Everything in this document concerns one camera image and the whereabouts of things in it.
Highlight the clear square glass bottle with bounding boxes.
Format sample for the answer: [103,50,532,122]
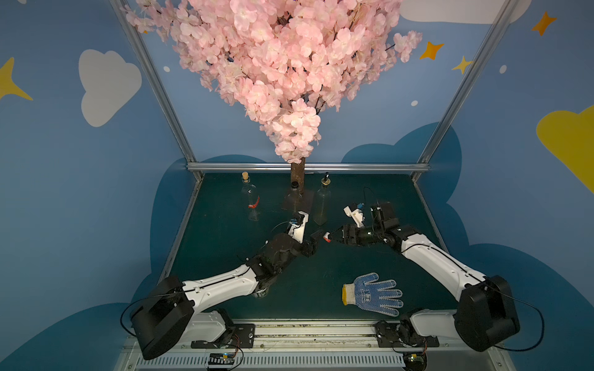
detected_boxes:
[312,173,331,226]

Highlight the black capped glass bottle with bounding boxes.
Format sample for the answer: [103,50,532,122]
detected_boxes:
[283,181,303,222]

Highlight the cork stoppered glass bottle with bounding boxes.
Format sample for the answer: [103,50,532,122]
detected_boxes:
[241,172,260,222]

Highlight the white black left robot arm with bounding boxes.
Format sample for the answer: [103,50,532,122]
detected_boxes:
[130,230,337,360]

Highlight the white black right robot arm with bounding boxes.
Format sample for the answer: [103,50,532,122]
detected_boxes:
[323,203,521,352]

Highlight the red label on cork bottle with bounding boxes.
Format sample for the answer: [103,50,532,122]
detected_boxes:
[248,197,260,209]

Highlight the blue dotted work glove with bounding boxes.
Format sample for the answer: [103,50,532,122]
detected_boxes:
[341,273,404,317]

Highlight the aluminium back crossbar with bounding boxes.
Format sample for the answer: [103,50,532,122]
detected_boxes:
[187,162,430,173]

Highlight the small green circuit board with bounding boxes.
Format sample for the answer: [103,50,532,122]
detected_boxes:
[207,352,235,368]

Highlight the pink cherry blossom tree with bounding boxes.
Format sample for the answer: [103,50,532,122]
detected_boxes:
[122,0,422,182]

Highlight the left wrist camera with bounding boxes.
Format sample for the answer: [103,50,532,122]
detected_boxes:
[287,211,309,244]

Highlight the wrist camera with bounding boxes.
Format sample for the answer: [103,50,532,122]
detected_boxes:
[287,211,309,244]
[343,203,365,228]

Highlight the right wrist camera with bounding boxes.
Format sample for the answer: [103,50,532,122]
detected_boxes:
[343,203,365,228]

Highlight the brown tree base plate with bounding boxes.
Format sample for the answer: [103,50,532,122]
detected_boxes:
[282,190,314,213]

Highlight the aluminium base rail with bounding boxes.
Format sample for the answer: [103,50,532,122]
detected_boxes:
[115,319,515,370]

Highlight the aluminium frame post right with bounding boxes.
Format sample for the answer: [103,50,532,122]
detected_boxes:
[411,0,520,184]

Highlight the aluminium frame post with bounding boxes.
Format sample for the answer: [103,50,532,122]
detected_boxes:
[109,0,204,182]
[411,0,520,184]

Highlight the aluminium frame post left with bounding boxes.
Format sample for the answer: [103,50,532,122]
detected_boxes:
[109,0,204,182]

